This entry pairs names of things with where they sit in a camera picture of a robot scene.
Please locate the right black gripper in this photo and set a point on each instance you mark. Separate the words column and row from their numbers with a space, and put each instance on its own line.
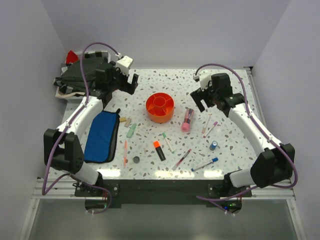
column 197, row 100

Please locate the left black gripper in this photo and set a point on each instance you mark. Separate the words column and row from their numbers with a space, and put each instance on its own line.
column 127, row 87

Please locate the magenta capped white marker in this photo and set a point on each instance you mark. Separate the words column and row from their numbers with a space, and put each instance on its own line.
column 210, row 129

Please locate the peach capped white marker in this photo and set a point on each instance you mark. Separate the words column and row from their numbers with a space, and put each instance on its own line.
column 206, row 124

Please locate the green capped white marker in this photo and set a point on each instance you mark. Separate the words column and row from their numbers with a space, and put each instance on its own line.
column 168, row 142

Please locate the blue capped white marker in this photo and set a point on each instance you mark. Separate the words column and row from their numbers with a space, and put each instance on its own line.
column 204, row 164

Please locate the orange black highlighter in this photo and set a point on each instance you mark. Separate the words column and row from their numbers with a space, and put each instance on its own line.
column 159, row 150

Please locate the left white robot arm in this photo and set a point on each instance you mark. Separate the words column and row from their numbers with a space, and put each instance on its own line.
column 62, row 148

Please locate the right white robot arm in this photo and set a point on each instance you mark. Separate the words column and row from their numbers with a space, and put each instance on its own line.
column 274, row 161

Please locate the beige speckled eraser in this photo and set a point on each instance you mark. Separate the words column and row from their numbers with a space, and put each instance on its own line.
column 127, row 123

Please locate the yellow small eraser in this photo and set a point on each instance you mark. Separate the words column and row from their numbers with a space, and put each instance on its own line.
column 122, row 119

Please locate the orange round desk organizer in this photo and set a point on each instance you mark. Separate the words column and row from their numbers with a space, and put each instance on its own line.
column 160, row 107

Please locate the mint green highlighter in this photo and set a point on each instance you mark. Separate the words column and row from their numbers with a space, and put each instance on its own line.
column 131, row 131

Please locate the blue round stamp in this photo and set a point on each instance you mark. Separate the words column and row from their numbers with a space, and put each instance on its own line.
column 213, row 145

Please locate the orange pink pen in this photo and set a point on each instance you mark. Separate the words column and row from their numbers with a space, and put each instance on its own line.
column 125, row 153

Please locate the white bin with dark cloth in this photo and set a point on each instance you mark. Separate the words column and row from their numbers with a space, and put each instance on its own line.
column 70, row 83

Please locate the blue fabric pencil pouch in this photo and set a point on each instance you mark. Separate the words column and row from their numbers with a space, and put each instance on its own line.
column 101, row 143

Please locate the red cloth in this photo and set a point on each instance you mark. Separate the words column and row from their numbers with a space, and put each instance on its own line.
column 71, row 57

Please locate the grey round sharpener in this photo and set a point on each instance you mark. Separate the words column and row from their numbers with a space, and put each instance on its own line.
column 136, row 159

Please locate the red clear pen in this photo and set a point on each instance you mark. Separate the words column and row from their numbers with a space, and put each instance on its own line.
column 182, row 158

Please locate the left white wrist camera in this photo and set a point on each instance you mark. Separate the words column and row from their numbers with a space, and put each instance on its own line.
column 124, row 64

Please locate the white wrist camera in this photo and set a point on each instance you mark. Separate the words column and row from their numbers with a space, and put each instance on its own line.
column 203, row 80
column 124, row 64

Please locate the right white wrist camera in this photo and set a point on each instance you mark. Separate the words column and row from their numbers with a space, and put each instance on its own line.
column 203, row 80

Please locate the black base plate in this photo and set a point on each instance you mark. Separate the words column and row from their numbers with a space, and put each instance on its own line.
column 161, row 192

